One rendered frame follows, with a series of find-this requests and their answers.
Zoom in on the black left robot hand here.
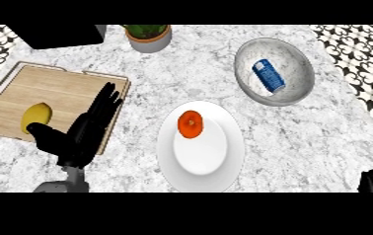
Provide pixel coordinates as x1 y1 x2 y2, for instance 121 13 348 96
25 82 125 170

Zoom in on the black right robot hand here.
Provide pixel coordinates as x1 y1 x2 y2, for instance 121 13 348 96
356 169 373 194

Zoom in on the white plate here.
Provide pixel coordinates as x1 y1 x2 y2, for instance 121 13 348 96
156 100 246 194

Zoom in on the blue can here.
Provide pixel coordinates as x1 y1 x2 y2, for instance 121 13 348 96
250 58 287 94

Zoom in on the grey marble bowl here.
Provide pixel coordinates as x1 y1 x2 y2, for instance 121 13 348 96
233 37 315 108

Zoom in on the yellow lemon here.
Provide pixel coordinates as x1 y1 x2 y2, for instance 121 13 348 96
20 102 54 135

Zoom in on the wooden cutting board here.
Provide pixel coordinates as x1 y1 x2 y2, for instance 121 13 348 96
0 60 132 156

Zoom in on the black appliance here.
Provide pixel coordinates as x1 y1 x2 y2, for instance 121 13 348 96
6 25 107 50

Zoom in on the potted plant in grey pot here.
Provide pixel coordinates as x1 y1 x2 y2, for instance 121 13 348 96
121 25 174 54

